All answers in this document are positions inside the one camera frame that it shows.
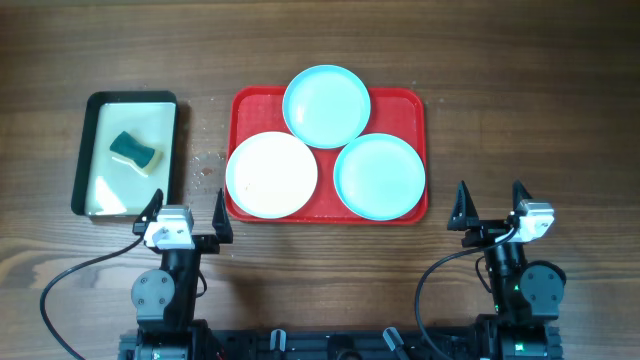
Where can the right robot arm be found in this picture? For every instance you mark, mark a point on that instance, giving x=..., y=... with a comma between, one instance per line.
x=526, y=294

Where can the red plastic serving tray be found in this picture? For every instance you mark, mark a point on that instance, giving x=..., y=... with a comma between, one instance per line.
x=396, y=111

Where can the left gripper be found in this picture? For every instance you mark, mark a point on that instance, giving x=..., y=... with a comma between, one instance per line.
x=208, y=244

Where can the white round plate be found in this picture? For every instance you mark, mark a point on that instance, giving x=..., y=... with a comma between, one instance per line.
x=271, y=175

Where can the light blue plate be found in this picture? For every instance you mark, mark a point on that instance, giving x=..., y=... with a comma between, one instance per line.
x=379, y=177
x=326, y=106

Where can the black tray with soapy water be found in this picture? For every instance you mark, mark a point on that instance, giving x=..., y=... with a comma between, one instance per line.
x=108, y=184

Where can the light blue plate top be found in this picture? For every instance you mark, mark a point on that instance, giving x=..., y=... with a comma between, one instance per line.
x=326, y=106

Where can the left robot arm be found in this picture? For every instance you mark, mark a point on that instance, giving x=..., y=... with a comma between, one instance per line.
x=165, y=297

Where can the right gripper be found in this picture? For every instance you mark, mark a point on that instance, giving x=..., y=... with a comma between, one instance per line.
x=487, y=231

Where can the green and yellow sponge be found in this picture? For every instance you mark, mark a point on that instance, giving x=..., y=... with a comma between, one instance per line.
x=126, y=149

